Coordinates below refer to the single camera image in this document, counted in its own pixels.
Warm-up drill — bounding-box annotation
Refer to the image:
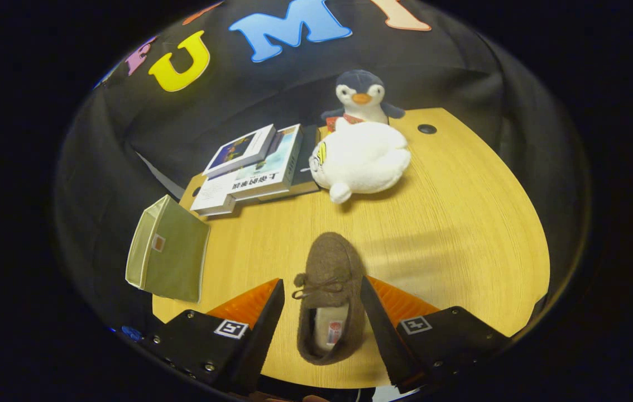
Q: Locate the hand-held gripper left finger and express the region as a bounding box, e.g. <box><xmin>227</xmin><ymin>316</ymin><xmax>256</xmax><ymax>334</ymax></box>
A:
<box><xmin>146</xmin><ymin>278</ymin><xmax>286</xmax><ymax>394</ymax></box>

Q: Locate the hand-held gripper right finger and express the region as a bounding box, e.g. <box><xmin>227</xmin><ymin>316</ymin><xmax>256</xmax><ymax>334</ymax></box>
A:
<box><xmin>360</xmin><ymin>275</ymin><xmax>512</xmax><ymax>394</ymax></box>

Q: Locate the brown fuzzy shoe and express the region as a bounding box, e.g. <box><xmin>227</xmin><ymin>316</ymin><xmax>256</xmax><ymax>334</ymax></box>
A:
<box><xmin>292</xmin><ymin>232</ymin><xmax>367</xmax><ymax>366</ymax></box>

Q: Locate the green fabric storage box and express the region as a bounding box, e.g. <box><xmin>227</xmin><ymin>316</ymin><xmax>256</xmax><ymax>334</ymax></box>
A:
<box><xmin>125</xmin><ymin>194</ymin><xmax>211</xmax><ymax>304</ymax></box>

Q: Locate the sky-blue cover book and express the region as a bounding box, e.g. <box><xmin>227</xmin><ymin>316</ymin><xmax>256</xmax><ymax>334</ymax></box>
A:
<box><xmin>230</xmin><ymin>124</ymin><xmax>303</xmax><ymax>202</ymax></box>

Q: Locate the white round plush toy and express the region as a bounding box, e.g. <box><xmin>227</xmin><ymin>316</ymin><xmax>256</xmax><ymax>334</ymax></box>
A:
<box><xmin>309</xmin><ymin>121</ymin><xmax>412</xmax><ymax>204</ymax></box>

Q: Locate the black book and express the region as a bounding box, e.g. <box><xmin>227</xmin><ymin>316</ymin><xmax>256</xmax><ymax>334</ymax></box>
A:
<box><xmin>289</xmin><ymin>126</ymin><xmax>322</xmax><ymax>196</ymax></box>

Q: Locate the small white picture-cover book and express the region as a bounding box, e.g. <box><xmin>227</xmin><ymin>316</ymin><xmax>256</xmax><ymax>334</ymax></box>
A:
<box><xmin>203</xmin><ymin>124</ymin><xmax>277</xmax><ymax>179</ymax></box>

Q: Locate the penguin plush toy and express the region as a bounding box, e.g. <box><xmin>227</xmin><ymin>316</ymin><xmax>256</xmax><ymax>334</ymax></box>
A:
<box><xmin>321</xmin><ymin>69</ymin><xmax>406</xmax><ymax>132</ymax></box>

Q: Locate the black backdrop cloth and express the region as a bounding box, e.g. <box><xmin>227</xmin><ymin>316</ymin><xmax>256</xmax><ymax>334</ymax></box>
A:
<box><xmin>54</xmin><ymin>0</ymin><xmax>591</xmax><ymax>336</ymax></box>

